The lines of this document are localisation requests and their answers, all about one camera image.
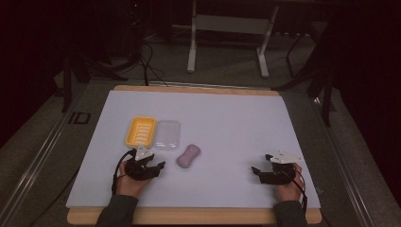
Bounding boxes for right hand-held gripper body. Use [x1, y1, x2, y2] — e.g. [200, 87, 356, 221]
[258, 150, 305, 185]

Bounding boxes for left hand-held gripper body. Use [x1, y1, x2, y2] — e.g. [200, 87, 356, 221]
[124, 144, 159, 182]

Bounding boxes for yellow soap dish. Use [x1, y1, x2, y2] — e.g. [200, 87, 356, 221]
[125, 115, 157, 148]

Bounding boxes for purple soap bar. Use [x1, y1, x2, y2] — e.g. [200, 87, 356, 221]
[176, 144, 201, 169]

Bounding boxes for clear plastic container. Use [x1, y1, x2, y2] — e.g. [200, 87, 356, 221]
[153, 119, 182, 152]

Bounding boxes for person's right hand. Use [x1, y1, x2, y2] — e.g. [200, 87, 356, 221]
[275, 163, 305, 202]

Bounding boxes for person's left hand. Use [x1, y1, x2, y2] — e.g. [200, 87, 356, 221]
[115, 159, 151, 199]

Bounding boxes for white table mat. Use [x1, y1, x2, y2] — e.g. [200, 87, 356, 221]
[65, 90, 322, 210]

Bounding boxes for black tripod stand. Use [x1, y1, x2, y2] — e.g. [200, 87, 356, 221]
[61, 31, 129, 114]

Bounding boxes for white metal stand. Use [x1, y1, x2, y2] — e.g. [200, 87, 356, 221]
[186, 0, 280, 79]

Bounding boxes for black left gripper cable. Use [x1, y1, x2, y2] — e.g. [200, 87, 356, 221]
[111, 149, 135, 196]

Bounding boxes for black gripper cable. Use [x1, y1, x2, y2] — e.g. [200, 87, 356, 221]
[111, 149, 135, 196]
[285, 166, 308, 213]

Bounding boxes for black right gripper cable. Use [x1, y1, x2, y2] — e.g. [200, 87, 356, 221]
[285, 166, 308, 213]

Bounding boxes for black floor cable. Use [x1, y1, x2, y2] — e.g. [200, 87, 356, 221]
[138, 41, 169, 88]

